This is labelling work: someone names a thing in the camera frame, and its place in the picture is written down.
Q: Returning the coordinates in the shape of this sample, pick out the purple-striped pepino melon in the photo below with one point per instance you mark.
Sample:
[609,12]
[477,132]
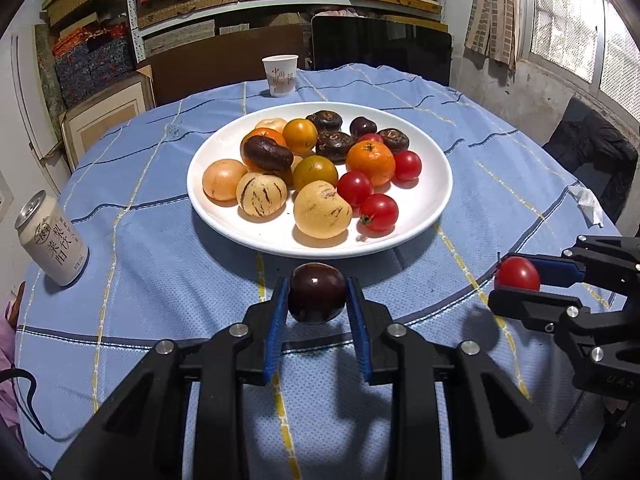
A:
[261,194]

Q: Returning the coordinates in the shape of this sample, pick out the white panel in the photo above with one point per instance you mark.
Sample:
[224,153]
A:
[30,100]

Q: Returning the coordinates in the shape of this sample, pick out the crumpled white tissue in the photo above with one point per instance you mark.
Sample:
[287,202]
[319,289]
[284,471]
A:
[587,202]

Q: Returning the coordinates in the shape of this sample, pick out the checked curtain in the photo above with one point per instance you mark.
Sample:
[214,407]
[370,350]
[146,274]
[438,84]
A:
[495,10]

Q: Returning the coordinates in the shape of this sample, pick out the dark purple tomato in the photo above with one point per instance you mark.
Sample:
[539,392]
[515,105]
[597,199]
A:
[316,292]
[363,126]

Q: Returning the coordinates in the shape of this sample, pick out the orange mandarin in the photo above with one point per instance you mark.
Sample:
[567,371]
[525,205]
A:
[370,161]
[267,133]

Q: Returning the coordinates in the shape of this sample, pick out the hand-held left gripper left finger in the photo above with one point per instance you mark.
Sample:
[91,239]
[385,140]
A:
[275,340]

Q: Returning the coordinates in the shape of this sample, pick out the black cloth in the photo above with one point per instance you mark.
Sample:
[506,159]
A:
[595,150]

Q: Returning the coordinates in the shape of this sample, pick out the green patterned board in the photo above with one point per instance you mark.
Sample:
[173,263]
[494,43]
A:
[47,75]

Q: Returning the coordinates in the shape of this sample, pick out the white metal shelf rack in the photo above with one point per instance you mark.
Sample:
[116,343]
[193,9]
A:
[132,20]

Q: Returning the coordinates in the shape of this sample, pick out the white drink can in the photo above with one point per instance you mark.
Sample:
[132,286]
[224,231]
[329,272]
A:
[52,245]

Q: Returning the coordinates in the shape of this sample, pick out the white paper cup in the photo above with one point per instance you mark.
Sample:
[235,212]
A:
[280,76]

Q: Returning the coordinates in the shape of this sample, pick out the purple cloth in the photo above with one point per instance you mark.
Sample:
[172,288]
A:
[5,360]

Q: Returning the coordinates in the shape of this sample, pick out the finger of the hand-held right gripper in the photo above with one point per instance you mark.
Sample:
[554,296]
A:
[530,305]
[555,267]

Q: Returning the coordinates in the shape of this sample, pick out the beige picture frame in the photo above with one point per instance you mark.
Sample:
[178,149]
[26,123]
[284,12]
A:
[105,115]

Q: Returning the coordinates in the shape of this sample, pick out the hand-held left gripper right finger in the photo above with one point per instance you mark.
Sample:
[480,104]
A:
[361,330]

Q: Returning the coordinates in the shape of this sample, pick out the white oval plate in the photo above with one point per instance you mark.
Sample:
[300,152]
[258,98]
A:
[250,237]

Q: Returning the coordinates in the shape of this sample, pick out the window with metal grille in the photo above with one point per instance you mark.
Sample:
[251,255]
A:
[580,30]

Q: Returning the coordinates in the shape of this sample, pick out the blue patterned storage box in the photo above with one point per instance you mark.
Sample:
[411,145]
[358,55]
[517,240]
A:
[92,62]

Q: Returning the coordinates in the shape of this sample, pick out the black panel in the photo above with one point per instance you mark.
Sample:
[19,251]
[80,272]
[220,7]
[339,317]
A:
[380,45]

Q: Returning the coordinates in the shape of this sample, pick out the brown board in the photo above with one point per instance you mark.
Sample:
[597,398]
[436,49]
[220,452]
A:
[225,62]

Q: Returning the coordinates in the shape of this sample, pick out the pale cream pepino melon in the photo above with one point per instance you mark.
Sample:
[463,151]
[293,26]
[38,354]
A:
[270,124]

